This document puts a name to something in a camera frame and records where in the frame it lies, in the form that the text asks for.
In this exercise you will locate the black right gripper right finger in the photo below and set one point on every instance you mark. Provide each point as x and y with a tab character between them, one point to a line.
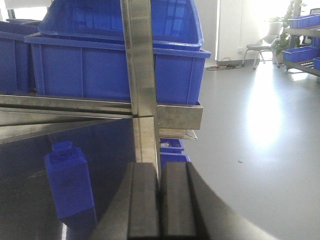
179	215

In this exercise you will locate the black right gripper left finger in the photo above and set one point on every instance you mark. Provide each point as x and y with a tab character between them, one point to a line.
144	223

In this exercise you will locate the blue bottle-shaped part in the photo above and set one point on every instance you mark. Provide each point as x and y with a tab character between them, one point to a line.
70	183

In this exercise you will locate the small blue bin below shelf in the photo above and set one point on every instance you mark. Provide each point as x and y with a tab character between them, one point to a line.
171	145

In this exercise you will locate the large blue bin right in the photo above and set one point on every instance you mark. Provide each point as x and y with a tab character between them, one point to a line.
90	69

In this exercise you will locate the large blue bin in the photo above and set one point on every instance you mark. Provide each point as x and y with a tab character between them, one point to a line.
16	61
90	69

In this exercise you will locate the large blue bin left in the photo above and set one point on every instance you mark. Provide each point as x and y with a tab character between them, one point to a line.
16	61

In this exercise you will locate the tilted blue bin on top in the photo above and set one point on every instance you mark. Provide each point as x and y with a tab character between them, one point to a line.
175	23

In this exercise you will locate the distant steel rack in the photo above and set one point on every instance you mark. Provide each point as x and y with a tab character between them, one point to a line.
310	66

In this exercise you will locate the distant blue bin lower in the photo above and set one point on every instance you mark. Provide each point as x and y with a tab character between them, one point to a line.
301	54

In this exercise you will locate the distant blue bin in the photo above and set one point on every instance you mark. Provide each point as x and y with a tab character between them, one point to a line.
301	54
306	21

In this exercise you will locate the white office chair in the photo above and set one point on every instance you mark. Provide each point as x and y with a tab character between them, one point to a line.
266	44

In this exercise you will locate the distant blue bin upper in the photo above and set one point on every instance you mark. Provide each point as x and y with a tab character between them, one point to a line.
306	21

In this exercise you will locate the stainless steel shelf frame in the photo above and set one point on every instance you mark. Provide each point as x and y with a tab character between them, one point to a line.
22	114

